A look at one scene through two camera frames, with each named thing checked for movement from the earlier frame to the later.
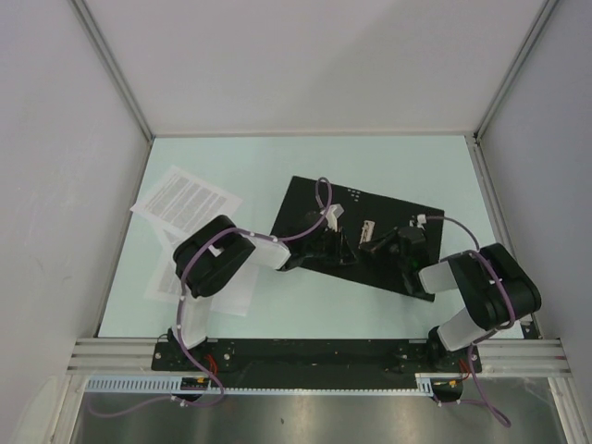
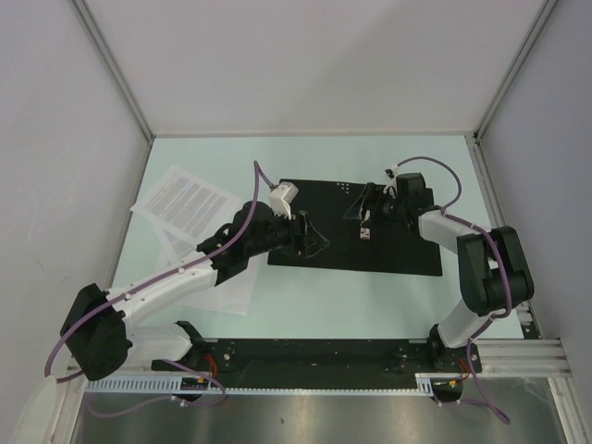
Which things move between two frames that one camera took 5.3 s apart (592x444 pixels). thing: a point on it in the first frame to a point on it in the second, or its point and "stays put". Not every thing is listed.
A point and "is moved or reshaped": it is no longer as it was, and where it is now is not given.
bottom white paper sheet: [235, 296] stays put
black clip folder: [360, 216] is moved or reshaped
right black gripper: [380, 243] to [370, 194]
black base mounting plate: [326, 358] stays put
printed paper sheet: [179, 202] stays put
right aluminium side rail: [494, 212] stays put
